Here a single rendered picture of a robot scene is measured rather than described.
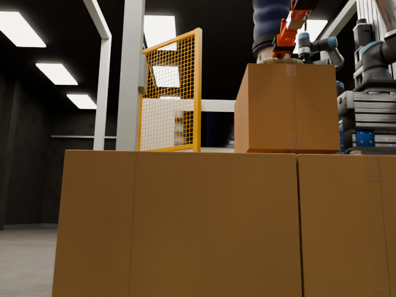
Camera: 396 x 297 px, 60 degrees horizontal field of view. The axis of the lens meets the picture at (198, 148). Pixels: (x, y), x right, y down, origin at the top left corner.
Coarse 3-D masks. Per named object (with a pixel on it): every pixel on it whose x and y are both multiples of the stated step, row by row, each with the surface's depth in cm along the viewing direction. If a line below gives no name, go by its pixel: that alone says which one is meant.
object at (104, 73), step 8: (104, 40) 535; (104, 48) 532; (104, 56) 530; (104, 64) 527; (104, 72) 524; (104, 80) 522; (104, 88) 519; (104, 96) 517; (104, 104) 514; (96, 112) 512; (104, 112) 514; (96, 120) 509; (104, 120) 515; (96, 128) 507; (104, 128) 516; (96, 136) 504; (96, 144) 502
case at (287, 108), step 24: (264, 72) 156; (288, 72) 156; (312, 72) 156; (240, 96) 181; (264, 96) 153; (288, 96) 153; (312, 96) 153; (336, 96) 153; (240, 120) 179; (264, 120) 151; (288, 120) 151; (312, 120) 151; (336, 120) 151; (240, 144) 178; (264, 144) 149; (288, 144) 149; (312, 144) 149; (336, 144) 149
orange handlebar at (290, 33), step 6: (294, 12) 137; (306, 12) 138; (282, 30) 155; (288, 30) 151; (294, 30) 151; (282, 36) 155; (288, 36) 154; (294, 36) 154; (276, 54) 173; (282, 54) 173
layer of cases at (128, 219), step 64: (64, 192) 85; (128, 192) 86; (192, 192) 86; (256, 192) 86; (320, 192) 87; (384, 192) 87; (64, 256) 82; (128, 256) 83; (192, 256) 83; (256, 256) 83; (320, 256) 84; (384, 256) 84
